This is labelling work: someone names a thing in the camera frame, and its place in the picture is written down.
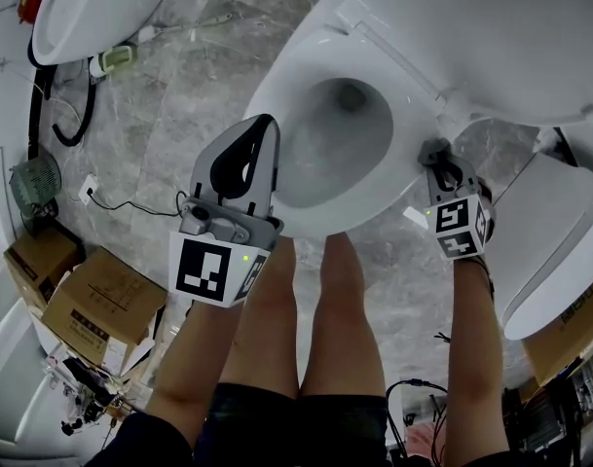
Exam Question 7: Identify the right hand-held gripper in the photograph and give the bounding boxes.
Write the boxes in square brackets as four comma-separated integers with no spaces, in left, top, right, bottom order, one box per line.
[425,156,491,263]

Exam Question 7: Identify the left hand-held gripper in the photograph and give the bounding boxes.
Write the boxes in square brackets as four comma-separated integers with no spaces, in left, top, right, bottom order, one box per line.
[167,113,285,308]

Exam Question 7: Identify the grey cleaning cloth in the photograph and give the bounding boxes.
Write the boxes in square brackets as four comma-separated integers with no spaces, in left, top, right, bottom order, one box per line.
[417,136,453,167]

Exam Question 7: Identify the person's left forearm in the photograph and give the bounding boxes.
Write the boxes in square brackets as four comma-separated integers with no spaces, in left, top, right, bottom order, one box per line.
[144,299,243,451]

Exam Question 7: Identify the person's right forearm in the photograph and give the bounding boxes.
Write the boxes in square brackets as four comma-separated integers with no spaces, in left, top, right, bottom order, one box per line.
[441,255,504,461]

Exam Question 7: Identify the white toilet bowl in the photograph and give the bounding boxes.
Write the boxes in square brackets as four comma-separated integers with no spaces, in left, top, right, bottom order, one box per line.
[241,0,593,240]

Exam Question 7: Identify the white toilet lid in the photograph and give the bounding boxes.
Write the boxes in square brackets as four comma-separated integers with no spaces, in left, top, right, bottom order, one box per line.
[342,0,593,128]

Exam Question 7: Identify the egg-shaped white toilet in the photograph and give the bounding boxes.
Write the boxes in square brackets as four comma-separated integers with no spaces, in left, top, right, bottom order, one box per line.
[31,0,183,66]

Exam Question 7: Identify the person's right hand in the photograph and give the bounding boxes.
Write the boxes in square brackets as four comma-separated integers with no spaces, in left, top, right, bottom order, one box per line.
[477,176,498,245]

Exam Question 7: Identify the white floor power socket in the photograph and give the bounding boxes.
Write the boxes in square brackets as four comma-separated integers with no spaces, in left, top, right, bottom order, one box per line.
[78,173,101,206]

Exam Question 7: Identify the person's left leg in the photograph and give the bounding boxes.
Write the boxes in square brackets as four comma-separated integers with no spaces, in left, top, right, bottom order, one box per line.
[222,235,300,398]

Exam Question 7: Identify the person's leg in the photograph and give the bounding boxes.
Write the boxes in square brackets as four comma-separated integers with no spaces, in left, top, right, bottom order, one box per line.
[222,235,300,398]
[300,233,388,398]

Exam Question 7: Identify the pale green brush holder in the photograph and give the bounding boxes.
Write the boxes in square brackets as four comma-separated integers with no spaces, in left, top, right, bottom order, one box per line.
[89,44,137,78]

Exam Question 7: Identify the large labelled cardboard box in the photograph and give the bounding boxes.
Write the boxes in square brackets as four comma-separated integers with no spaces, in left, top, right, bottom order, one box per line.
[41,245,168,377]

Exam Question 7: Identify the person's right leg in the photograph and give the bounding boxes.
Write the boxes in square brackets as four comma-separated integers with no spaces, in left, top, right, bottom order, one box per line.
[300,233,388,398]

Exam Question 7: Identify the open cardboard box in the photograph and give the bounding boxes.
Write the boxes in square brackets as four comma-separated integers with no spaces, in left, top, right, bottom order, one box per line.
[522,279,593,388]

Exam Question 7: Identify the small green fan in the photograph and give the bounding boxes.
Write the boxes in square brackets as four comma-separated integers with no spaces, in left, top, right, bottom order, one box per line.
[8,156,63,221]

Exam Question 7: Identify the small cardboard box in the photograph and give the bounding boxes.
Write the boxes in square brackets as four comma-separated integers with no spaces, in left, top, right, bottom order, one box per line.
[3,229,81,310]

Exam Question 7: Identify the dark shorts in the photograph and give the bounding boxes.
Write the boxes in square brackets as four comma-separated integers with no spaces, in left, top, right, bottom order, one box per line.
[198,381,389,467]

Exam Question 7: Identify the navy shirt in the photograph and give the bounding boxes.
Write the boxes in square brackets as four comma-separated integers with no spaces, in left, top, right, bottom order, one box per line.
[84,411,521,467]

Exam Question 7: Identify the white ceramic fixture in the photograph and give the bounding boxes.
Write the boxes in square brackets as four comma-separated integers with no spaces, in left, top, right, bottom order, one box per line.
[0,299,54,459]

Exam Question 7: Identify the black power cable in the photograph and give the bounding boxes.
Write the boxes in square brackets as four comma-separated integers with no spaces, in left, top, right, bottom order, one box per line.
[89,190,188,218]

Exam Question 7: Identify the white long-handled brush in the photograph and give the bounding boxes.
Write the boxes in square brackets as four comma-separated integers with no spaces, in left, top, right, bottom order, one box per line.
[138,12,234,43]

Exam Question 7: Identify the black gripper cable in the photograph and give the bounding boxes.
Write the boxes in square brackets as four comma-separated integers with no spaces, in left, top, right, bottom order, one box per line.
[386,378,451,467]

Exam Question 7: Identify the black corrugated hose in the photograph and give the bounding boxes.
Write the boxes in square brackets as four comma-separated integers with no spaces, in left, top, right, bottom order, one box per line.
[26,63,97,162]

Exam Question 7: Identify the pile of tangled cables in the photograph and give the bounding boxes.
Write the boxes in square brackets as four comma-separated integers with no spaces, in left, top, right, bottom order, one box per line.
[45,352,146,437]

